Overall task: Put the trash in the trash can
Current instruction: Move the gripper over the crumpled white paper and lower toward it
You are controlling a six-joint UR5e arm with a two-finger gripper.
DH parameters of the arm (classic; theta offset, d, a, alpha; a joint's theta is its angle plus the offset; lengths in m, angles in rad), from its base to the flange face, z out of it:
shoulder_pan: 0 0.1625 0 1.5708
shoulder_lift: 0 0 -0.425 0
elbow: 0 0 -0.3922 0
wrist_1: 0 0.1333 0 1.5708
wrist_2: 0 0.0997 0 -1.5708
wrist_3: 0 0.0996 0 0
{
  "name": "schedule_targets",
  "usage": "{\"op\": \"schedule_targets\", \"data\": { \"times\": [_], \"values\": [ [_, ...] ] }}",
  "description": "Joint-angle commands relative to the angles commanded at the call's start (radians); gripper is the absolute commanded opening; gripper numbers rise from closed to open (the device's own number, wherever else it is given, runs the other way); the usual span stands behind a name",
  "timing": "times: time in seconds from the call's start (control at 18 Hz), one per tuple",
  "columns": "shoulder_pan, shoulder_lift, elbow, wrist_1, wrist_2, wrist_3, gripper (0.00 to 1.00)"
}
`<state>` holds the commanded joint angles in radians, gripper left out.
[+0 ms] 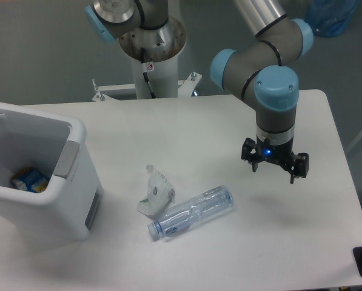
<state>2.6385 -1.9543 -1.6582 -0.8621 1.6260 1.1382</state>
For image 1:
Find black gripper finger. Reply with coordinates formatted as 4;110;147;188
289;153;309;184
241;138;260;173

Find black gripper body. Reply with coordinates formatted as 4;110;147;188
256;138;294;169

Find clear plastic water bottle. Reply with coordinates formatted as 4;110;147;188
147;185;233;241

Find white pouch wrapper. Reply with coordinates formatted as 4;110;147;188
136;164;175;218

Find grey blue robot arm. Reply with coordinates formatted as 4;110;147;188
85;1;313;179

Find white plastic trash can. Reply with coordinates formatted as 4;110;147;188
0;102;102;240

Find blue plastic bag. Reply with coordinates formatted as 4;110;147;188
304;0;360;38

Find blue yellow carton in bin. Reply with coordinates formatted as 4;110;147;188
10;167;50;193

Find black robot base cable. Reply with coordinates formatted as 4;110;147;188
139;47;156;99

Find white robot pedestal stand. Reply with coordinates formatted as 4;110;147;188
92;16;202;101

